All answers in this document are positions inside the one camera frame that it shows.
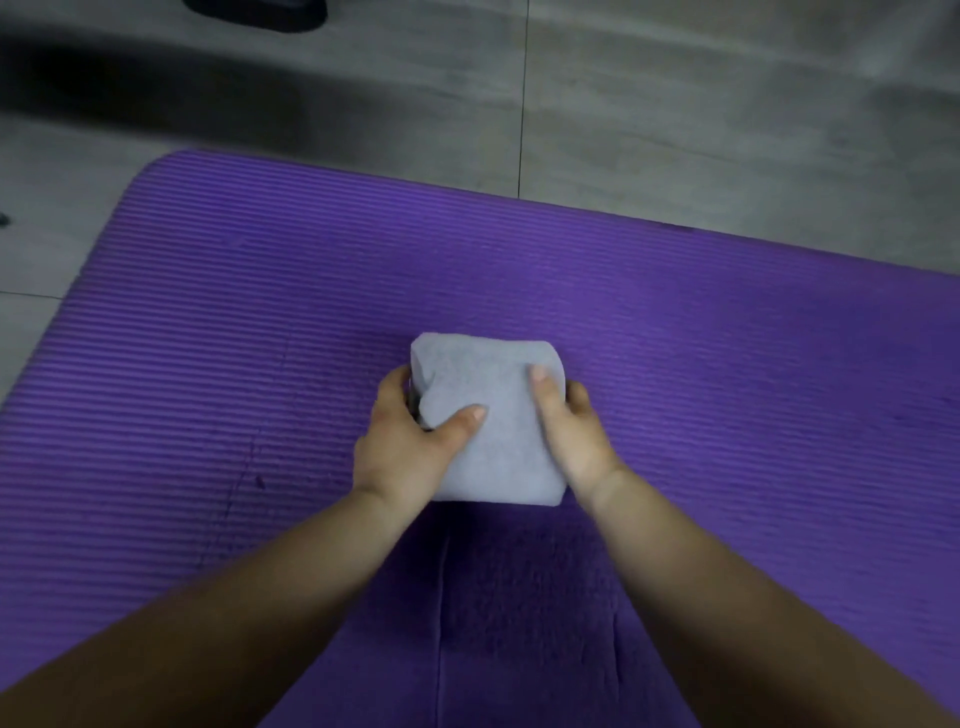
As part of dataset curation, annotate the person's left hand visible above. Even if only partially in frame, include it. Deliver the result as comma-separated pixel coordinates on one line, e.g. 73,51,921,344
352,365,489,519

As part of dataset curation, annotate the person's right hand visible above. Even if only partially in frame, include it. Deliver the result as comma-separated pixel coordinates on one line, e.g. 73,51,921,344
528,365,631,511

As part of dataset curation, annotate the light grey tagged towel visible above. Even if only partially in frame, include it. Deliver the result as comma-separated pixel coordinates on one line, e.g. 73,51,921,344
408,332,569,508

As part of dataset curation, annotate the person's left forearm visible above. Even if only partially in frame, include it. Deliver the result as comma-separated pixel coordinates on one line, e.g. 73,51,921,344
0,487,410,728

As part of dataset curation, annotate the person's right forearm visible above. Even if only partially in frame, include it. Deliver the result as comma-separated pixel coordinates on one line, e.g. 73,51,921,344
588,464,960,728

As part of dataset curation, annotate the purple yoga mat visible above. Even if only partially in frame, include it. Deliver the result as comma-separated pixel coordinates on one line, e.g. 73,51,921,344
0,147,960,728

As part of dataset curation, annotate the black equipment foot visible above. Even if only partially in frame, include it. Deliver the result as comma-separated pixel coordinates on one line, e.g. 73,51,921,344
183,0,329,34

